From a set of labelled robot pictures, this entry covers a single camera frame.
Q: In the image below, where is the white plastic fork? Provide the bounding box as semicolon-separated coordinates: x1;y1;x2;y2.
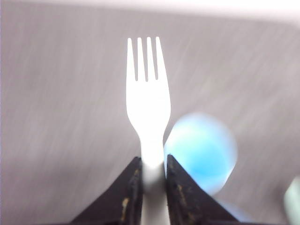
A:
126;37;171;225

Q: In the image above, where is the light blue plastic cup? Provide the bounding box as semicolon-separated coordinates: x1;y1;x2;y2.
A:
165;113;237;195

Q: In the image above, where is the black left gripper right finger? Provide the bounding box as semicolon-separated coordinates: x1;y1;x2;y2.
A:
166;154;240;225

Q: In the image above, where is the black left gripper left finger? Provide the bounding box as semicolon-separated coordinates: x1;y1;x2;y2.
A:
70;157;143;225

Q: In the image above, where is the mint green plastic spoon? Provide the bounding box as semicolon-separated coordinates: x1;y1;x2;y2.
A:
284;176;300;225

